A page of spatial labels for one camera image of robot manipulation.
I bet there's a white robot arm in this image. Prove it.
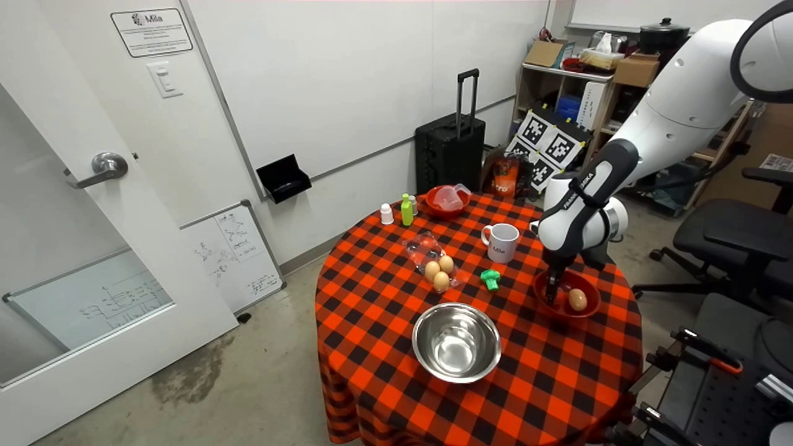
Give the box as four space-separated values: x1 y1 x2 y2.
532 0 793 295

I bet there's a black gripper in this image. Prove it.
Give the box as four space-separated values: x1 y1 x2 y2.
544 251 572 306

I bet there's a cardboard box on shelf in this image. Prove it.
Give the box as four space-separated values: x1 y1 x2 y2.
615 58 659 88

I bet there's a black pot on shelf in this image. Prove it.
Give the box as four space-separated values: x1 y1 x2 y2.
639 17 690 52

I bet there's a small white bottle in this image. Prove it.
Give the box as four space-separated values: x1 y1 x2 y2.
379 204 395 226

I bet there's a wooden shelf unit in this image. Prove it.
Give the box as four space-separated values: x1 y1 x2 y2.
513 39 752 213

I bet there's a white wall notice sign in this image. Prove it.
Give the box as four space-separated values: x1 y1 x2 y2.
112 8 193 60

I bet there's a black office chair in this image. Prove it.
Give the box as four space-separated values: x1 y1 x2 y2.
633 168 793 310

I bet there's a black wall tray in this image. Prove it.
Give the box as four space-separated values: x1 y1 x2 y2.
257 157 313 204

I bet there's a green bottle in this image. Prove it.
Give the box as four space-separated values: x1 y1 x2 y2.
400 193 417 228

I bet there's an orange snack bag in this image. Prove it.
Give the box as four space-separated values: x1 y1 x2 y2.
491 158 520 198

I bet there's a steel mixing bowl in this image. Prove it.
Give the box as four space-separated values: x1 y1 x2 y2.
412 303 500 384

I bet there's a fiducial marker board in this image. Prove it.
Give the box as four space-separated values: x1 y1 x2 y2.
505 109 591 193

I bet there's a red black plaid tablecloth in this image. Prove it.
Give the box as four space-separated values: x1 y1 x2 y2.
316 196 641 446

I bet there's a beige artificial egg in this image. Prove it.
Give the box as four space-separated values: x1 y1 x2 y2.
567 287 588 313

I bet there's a small whiteboard on floor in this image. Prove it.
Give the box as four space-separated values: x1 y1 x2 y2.
184 200 282 313

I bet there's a white mug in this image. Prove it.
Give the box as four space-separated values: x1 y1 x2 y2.
482 223 520 264

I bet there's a red bowl with plastic cup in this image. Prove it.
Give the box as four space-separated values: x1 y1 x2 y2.
423 183 470 218

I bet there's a silver door handle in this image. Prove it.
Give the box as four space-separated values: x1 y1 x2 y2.
76 153 128 188

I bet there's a black suitcase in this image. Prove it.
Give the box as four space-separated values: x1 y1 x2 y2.
413 91 487 193

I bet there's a red artificial tomato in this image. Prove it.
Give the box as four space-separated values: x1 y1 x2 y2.
547 287 566 308

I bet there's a small green toy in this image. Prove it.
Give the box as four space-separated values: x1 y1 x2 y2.
479 269 500 293

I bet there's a black cart with orange handle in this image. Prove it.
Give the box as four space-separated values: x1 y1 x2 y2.
641 295 793 446

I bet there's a white door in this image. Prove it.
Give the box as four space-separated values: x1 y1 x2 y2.
0 0 235 446

